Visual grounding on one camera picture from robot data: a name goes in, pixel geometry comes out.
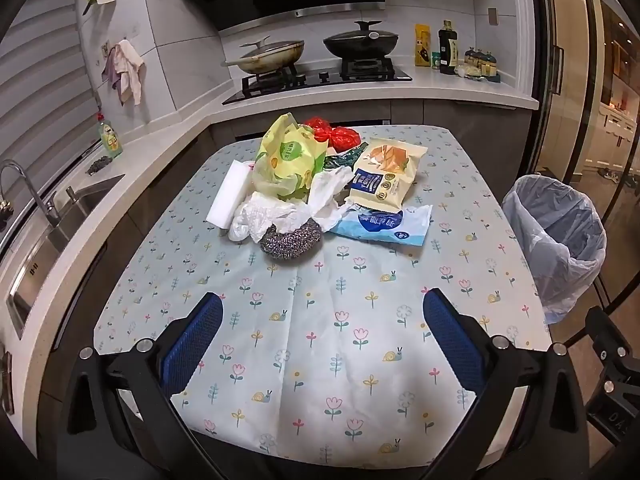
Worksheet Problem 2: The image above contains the steel wool scrubber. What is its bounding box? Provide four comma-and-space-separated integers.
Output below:
259, 219, 322, 260

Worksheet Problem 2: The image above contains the red plastic bag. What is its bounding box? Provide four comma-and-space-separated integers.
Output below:
305, 117, 361, 153

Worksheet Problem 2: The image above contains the white paper towel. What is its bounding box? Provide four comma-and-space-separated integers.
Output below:
228, 192, 311, 243

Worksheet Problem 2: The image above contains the dark green foil packet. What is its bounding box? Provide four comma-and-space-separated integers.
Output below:
323, 142, 369, 170

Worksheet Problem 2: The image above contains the steel kitchen sink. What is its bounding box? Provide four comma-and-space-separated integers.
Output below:
6, 174, 122, 339

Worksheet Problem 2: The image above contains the black wok with lid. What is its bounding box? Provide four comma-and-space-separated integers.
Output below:
323, 20, 398, 61

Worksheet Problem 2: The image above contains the green dish soap bottle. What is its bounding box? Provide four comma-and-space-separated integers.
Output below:
96, 112, 122, 158

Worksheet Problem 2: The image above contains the blue wet wipe packet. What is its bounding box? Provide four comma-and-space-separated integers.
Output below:
330, 205, 433, 247

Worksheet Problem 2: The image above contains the yellow packet on counter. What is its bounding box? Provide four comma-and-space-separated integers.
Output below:
414, 24, 432, 67

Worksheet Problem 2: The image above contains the chrome faucet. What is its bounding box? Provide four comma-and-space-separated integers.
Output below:
0, 159, 62, 230

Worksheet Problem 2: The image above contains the beige frying pan with lid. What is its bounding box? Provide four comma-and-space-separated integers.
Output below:
221, 36, 305, 75

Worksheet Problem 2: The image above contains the trash bin with plastic liner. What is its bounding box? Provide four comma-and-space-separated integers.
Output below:
502, 174, 608, 325

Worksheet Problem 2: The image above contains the dark scouring pad on counter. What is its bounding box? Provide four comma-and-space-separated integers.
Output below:
87, 156, 113, 176

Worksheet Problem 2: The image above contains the beige bread snack packet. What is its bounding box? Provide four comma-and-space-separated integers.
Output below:
349, 138, 428, 214

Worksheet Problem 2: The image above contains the dark soy sauce bottle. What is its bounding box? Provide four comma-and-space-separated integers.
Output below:
438, 20, 458, 75

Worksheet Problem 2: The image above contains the white foam block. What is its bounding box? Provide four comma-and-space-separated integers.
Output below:
206, 160, 254, 230

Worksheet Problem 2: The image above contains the hanging pink cloth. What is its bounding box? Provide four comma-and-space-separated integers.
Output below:
102, 39, 144, 106

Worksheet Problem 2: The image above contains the yellow green snack bag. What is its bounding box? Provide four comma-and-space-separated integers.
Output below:
252, 113, 329, 200

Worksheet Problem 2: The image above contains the black gas stove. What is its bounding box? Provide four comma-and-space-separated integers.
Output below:
222, 58, 412, 105

